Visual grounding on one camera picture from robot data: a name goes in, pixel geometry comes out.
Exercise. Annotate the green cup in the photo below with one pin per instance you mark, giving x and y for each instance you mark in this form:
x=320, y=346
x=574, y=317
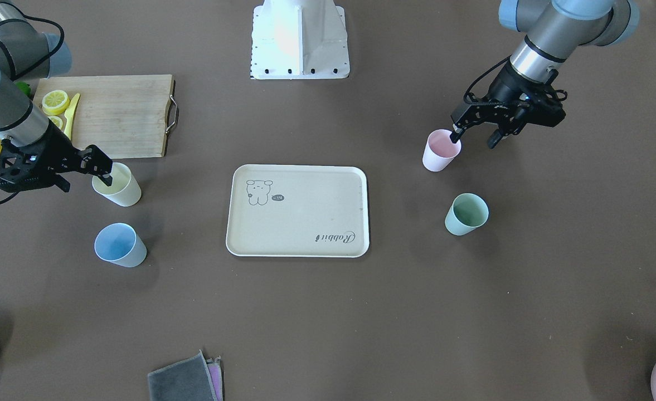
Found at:
x=467, y=212

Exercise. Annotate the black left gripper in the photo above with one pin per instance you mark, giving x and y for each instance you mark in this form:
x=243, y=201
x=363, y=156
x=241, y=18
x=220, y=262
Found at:
x=505, y=84

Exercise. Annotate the cream rabbit tray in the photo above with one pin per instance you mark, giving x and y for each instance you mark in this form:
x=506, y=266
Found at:
x=298, y=211

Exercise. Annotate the green lime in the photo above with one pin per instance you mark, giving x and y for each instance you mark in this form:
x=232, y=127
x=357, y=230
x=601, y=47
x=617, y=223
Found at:
x=25, y=88

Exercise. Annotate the wooden cutting board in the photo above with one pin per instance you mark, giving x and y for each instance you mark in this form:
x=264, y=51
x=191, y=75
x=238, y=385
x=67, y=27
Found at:
x=125, y=116

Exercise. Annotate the blue cup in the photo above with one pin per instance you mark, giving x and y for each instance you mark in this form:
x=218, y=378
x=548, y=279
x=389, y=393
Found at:
x=120, y=244

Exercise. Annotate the grey folded cloth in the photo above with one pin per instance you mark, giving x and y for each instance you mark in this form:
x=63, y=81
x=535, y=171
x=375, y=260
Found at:
x=196, y=378

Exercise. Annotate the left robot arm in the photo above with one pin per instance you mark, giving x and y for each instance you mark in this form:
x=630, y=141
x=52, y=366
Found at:
x=554, y=29

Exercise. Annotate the yellow plastic knife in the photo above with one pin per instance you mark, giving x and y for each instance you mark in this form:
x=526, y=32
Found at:
x=69, y=115

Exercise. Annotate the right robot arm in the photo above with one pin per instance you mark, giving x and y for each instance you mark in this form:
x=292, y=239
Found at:
x=25, y=53

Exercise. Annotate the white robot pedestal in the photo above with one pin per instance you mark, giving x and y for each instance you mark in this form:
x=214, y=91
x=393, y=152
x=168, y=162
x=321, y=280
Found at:
x=299, y=40

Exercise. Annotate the pink cup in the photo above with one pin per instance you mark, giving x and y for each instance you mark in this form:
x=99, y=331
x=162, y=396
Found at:
x=440, y=150

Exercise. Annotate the cream yellow cup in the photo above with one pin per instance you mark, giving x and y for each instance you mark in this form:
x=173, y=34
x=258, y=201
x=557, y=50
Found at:
x=124, y=189

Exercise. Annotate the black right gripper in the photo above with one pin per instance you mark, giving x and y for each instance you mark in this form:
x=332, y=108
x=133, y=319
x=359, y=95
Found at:
x=56, y=149

